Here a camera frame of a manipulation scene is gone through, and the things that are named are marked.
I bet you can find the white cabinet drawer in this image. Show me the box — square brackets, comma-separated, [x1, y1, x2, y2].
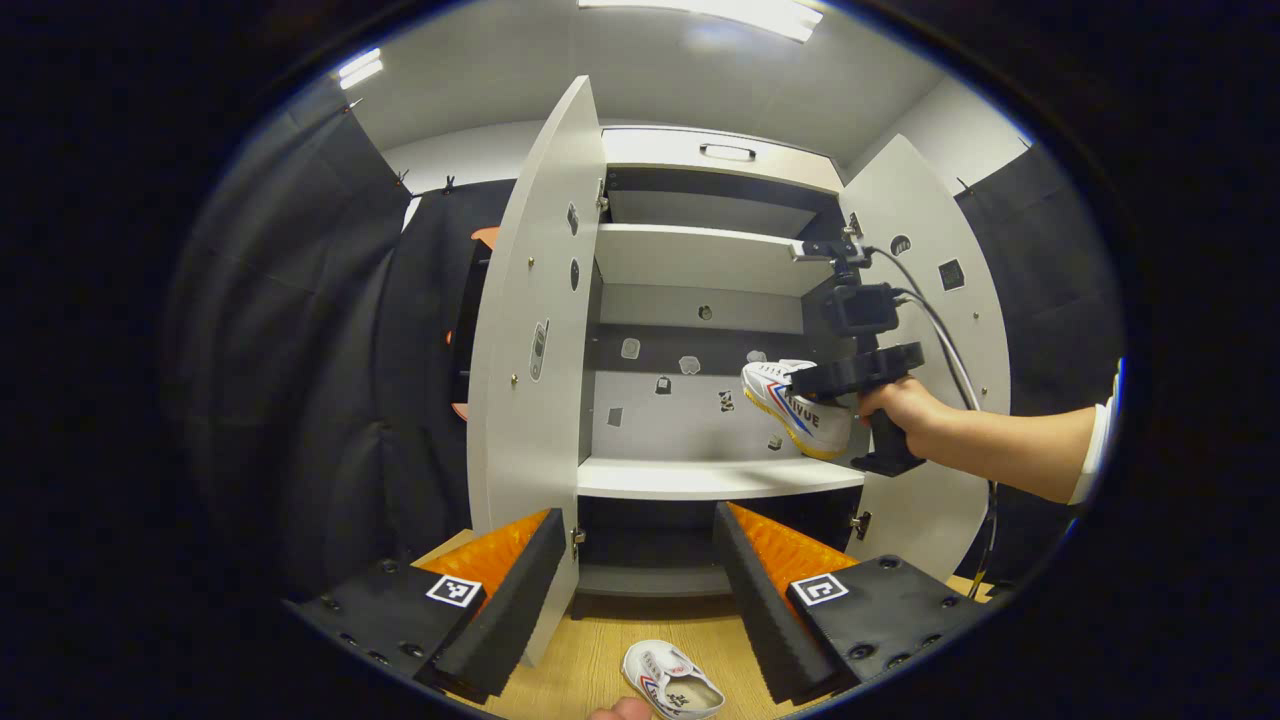
[602, 127, 844, 194]

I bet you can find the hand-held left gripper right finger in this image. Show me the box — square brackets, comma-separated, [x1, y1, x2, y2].
[713, 501, 991, 706]

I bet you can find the small ceiling light panel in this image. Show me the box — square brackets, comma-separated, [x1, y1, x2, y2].
[337, 47, 384, 91]

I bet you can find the white shoe cabinet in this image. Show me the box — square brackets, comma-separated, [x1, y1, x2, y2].
[575, 125, 871, 601]

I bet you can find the black backdrop cloth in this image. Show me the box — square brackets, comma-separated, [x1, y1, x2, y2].
[165, 85, 1126, 601]

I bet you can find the large ceiling light panel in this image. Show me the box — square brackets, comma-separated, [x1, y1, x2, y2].
[578, 0, 824, 43]

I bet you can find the white cabinet door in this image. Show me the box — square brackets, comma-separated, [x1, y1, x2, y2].
[838, 135, 1011, 581]
[467, 75, 606, 666]

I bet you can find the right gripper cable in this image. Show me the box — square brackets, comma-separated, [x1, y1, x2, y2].
[868, 246, 1001, 601]

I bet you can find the white shoe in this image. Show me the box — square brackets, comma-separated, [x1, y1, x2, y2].
[741, 359, 854, 461]
[622, 640, 727, 720]

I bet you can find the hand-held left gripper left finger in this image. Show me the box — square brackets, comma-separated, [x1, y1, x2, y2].
[285, 508, 568, 706]

